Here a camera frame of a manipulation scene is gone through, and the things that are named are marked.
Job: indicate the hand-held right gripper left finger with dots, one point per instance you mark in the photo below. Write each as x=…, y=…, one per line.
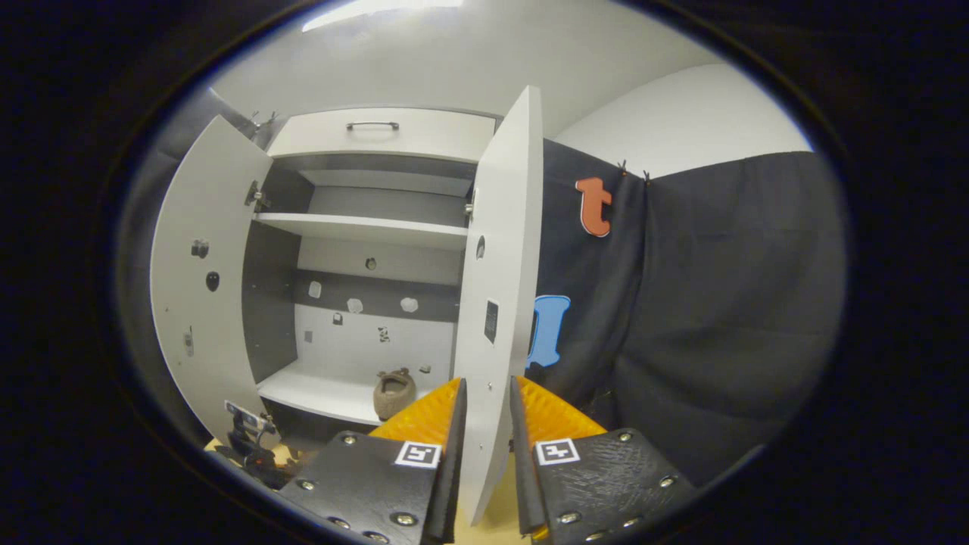
x=450, y=469

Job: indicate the white shoe cabinet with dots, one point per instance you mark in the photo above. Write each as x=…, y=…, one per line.
x=269, y=303

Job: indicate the white cabinet door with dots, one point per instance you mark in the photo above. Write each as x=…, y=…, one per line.
x=507, y=227
x=219, y=341

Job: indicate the black backdrop cloth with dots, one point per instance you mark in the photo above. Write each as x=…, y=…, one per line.
x=719, y=303

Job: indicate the brown fuzzy shoe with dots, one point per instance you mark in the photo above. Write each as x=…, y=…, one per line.
x=394, y=401

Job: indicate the white cabinet drawer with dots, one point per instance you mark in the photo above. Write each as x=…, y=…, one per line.
x=424, y=140

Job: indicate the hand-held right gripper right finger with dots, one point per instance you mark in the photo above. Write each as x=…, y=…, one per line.
x=522, y=469

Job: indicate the white cabinet shelf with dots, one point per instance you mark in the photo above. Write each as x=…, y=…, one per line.
x=363, y=229
x=318, y=390

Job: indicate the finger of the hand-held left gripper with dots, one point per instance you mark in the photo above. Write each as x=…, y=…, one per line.
x=246, y=418

